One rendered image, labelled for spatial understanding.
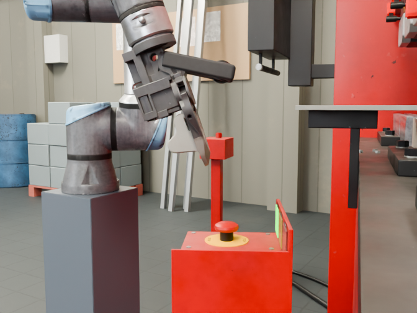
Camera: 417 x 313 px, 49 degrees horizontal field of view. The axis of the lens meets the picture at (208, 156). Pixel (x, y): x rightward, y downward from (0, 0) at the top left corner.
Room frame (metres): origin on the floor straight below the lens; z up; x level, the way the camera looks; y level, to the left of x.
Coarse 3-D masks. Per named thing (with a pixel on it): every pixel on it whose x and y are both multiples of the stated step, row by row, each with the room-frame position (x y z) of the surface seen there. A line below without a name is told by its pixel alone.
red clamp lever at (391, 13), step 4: (388, 4) 1.46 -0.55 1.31; (388, 8) 1.45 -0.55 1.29; (388, 12) 1.43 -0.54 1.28; (392, 12) 1.43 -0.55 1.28; (388, 16) 1.41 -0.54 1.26; (392, 16) 1.41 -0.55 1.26; (396, 16) 1.41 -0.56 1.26; (388, 20) 1.41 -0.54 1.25; (392, 20) 1.41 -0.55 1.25; (396, 20) 1.41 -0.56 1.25
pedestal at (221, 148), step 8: (216, 136) 2.86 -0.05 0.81; (208, 144) 2.75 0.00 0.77; (216, 144) 2.73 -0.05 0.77; (224, 144) 2.72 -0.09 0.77; (232, 144) 2.87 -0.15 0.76; (216, 152) 2.73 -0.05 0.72; (224, 152) 2.72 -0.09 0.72; (232, 152) 2.88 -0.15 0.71; (216, 160) 2.80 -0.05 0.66; (216, 168) 2.80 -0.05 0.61; (216, 176) 2.80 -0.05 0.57; (216, 184) 2.80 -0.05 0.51; (216, 192) 2.80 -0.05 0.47; (216, 200) 2.80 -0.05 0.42; (216, 208) 2.80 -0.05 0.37; (216, 216) 2.80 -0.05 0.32
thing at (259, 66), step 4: (260, 56) 2.18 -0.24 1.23; (260, 60) 2.18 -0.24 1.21; (272, 60) 2.46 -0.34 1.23; (260, 64) 2.15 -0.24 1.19; (272, 64) 2.46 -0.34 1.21; (256, 68) 2.15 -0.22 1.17; (260, 68) 2.15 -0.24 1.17; (264, 68) 2.21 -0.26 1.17; (268, 68) 2.29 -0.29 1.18; (272, 68) 2.41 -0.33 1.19; (268, 72) 2.32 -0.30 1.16; (272, 72) 2.39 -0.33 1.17; (276, 72) 2.47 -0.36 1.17
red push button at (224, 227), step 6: (222, 222) 0.74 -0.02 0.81; (228, 222) 0.74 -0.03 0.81; (234, 222) 0.74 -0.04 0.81; (216, 228) 0.73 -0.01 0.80; (222, 228) 0.72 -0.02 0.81; (228, 228) 0.72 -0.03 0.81; (234, 228) 0.72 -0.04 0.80; (222, 234) 0.73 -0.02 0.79; (228, 234) 0.73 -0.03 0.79; (222, 240) 0.73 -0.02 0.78; (228, 240) 0.73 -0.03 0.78
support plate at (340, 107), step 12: (300, 108) 0.96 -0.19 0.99; (312, 108) 0.95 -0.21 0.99; (324, 108) 0.95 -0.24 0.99; (336, 108) 0.94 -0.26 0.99; (348, 108) 0.93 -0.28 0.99; (360, 108) 0.93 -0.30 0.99; (372, 108) 0.92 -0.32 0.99; (384, 108) 0.91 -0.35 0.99; (396, 108) 0.91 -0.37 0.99; (408, 108) 0.90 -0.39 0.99
